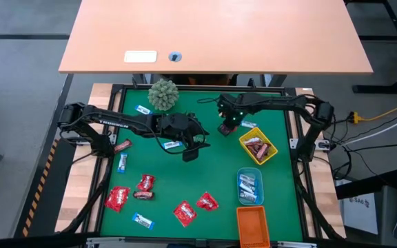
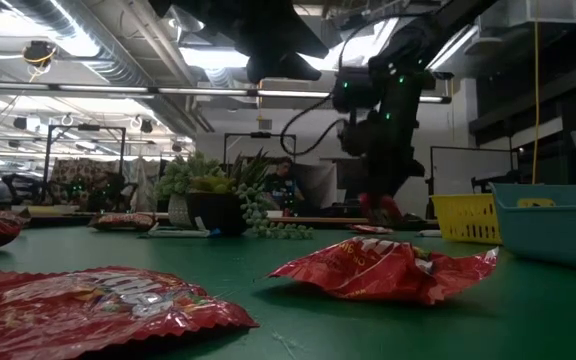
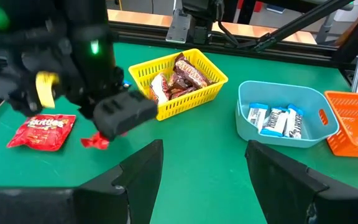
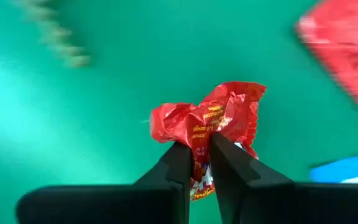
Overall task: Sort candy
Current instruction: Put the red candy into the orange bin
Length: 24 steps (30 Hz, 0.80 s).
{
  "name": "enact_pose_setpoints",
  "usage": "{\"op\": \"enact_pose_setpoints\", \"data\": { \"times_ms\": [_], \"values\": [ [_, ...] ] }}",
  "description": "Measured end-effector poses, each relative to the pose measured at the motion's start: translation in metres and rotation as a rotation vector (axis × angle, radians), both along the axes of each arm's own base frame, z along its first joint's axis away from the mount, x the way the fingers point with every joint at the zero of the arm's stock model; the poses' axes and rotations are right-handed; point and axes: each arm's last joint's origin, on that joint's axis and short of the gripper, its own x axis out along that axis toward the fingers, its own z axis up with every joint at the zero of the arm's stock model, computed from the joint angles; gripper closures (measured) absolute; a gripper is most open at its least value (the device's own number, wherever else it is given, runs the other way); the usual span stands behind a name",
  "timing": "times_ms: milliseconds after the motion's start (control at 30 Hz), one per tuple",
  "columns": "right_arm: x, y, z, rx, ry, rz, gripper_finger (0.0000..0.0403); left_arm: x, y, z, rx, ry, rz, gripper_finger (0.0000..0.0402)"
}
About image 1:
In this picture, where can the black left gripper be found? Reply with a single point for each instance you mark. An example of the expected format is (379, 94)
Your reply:
(181, 129)

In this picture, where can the white rectangular desk plate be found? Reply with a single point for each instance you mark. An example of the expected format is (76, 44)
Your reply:
(140, 56)

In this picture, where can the silver aluminium rail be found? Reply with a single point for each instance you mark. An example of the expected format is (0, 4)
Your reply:
(296, 244)
(103, 241)

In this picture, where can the round pale green succulent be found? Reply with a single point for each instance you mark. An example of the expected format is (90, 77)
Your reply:
(163, 94)

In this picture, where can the small black clamp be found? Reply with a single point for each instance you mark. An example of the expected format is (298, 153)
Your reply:
(252, 82)

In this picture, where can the blue white candy bar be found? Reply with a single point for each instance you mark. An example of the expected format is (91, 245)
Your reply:
(143, 110)
(249, 124)
(246, 178)
(122, 163)
(169, 145)
(247, 197)
(247, 187)
(143, 220)

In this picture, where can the black aluminium table frame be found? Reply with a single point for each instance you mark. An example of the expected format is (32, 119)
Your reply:
(212, 87)

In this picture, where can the dark desk leg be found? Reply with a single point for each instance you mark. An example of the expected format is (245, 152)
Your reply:
(275, 80)
(140, 78)

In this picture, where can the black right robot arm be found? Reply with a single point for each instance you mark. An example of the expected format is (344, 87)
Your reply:
(274, 101)

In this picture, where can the green table mat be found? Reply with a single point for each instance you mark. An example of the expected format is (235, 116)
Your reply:
(178, 186)

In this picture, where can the red white candy bar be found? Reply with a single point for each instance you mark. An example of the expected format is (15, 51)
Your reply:
(252, 140)

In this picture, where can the yellow plastic basket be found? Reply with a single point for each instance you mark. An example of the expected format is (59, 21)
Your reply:
(258, 132)

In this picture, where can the black metal stand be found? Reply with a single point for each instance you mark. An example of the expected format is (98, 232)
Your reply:
(374, 89)

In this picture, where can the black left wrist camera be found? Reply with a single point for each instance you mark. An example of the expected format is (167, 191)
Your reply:
(190, 155)

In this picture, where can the black hazard-striped platform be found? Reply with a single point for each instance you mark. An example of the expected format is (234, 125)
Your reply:
(48, 193)

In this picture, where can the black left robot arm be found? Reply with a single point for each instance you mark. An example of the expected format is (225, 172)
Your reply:
(115, 122)

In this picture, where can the light blue plastic bin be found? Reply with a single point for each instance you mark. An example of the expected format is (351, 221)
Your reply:
(241, 199)

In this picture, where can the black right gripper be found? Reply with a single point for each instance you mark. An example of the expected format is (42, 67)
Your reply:
(231, 122)

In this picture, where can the light wooden desk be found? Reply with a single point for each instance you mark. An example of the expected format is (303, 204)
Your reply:
(219, 31)

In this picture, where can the orange plastic basket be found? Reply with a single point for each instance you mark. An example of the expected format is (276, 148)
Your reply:
(253, 227)

